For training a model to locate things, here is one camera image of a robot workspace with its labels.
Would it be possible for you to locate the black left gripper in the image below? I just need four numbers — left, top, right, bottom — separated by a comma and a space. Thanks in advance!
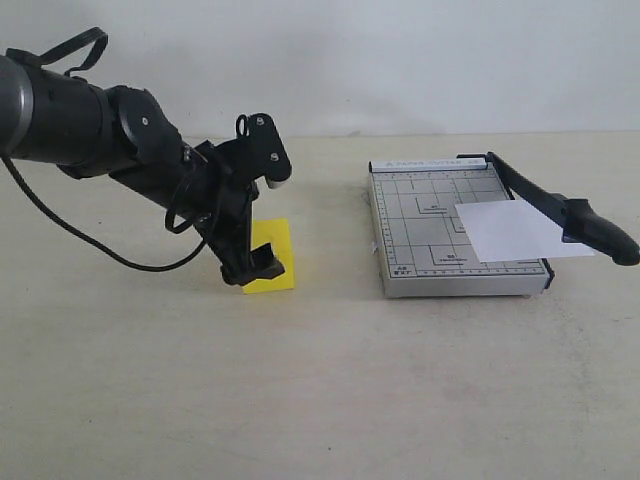
164, 139, 284, 286

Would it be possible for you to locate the yellow cube block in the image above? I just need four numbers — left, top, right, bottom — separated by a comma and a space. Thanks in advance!
242, 218, 295, 294

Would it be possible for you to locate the white paper sheet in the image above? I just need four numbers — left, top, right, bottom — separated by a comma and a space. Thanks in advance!
455, 199, 595, 263

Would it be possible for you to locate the black cutter blade lever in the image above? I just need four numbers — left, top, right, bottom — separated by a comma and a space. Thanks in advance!
485, 152, 639, 266

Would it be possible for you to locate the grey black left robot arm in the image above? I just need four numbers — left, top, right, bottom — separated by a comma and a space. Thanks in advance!
1, 49, 292, 286

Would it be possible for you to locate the grey paper cutter base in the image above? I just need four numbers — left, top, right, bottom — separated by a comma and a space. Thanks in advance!
369, 154, 555, 298

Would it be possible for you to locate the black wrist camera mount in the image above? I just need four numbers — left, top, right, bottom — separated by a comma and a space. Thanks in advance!
216, 113, 292, 189

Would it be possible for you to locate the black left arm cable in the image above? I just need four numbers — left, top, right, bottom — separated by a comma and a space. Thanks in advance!
0, 27, 211, 274

